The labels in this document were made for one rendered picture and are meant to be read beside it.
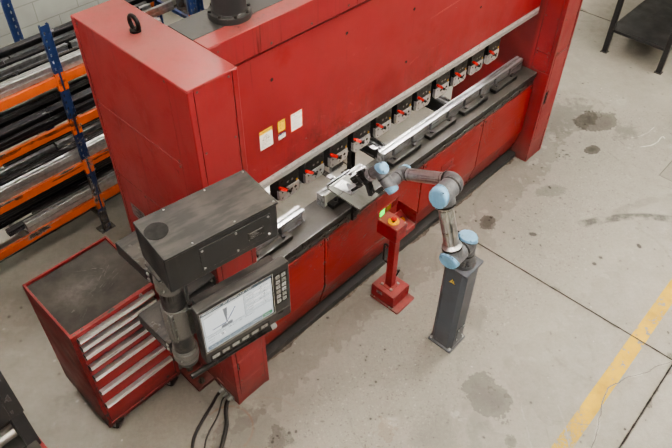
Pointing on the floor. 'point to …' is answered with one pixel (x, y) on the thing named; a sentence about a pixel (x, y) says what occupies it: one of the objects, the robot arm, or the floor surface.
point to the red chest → (102, 329)
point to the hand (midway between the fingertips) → (352, 188)
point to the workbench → (639, 24)
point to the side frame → (544, 41)
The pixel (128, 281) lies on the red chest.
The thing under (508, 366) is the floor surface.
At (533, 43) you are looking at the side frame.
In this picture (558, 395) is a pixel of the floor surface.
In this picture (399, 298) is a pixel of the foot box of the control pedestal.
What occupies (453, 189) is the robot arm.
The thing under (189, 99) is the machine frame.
